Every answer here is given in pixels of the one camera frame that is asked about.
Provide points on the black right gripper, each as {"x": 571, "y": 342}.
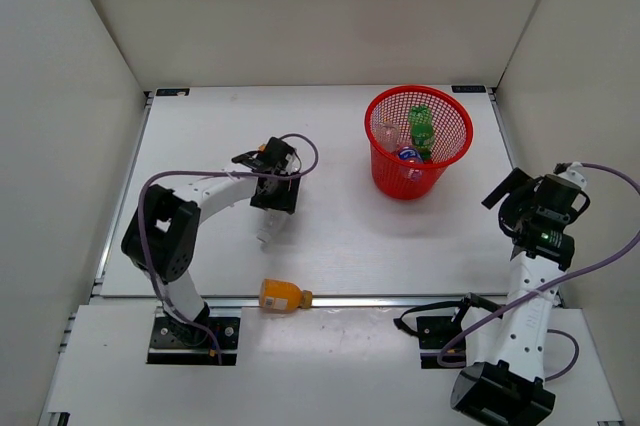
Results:
{"x": 522, "y": 187}

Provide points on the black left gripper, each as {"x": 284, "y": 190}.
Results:
{"x": 286, "y": 201}

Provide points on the large clear plastic bottle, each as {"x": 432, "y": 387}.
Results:
{"x": 273, "y": 221}

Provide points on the orange juice bottle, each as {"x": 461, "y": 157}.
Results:
{"x": 281, "y": 296}

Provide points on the green plastic soda bottle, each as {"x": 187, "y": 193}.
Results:
{"x": 422, "y": 131}

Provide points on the blue label water bottle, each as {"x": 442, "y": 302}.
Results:
{"x": 412, "y": 160}

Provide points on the clear bottle red label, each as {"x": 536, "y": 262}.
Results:
{"x": 387, "y": 135}

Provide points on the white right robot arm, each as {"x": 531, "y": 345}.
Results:
{"x": 503, "y": 381}

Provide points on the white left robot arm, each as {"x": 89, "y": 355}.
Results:
{"x": 161, "y": 237}

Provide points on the red mesh plastic bin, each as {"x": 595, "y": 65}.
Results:
{"x": 453, "y": 137}

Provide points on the dark label sticker right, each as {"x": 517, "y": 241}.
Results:
{"x": 468, "y": 89}

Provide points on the dark label sticker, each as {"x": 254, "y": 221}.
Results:
{"x": 468, "y": 89}
{"x": 172, "y": 92}

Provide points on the dark label sticker left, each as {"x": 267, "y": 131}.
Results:
{"x": 172, "y": 92}

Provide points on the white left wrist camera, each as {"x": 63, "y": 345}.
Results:
{"x": 292, "y": 163}

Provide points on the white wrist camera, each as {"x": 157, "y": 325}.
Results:
{"x": 570, "y": 172}
{"x": 292, "y": 163}

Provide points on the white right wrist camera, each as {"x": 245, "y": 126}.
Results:
{"x": 570, "y": 172}

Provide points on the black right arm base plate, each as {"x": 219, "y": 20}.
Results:
{"x": 435, "y": 324}

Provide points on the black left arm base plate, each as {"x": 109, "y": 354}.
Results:
{"x": 172, "y": 343}

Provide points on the aluminium table left rail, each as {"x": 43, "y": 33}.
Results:
{"x": 115, "y": 218}

